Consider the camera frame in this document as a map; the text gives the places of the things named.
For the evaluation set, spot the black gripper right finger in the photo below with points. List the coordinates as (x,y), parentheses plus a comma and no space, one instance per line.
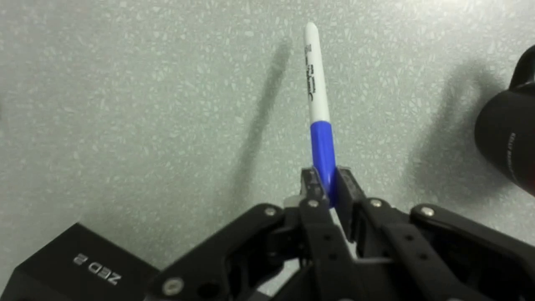
(423,252)

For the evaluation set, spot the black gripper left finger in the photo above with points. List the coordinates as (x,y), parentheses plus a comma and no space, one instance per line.
(311,252)

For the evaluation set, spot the blue and white marker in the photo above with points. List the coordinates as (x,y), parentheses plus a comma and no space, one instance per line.
(320,123)

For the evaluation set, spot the black cup red inside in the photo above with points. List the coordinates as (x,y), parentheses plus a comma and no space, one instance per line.
(510,135)

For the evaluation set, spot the black ZED 2 camera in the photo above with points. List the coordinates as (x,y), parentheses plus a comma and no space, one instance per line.
(77,269)

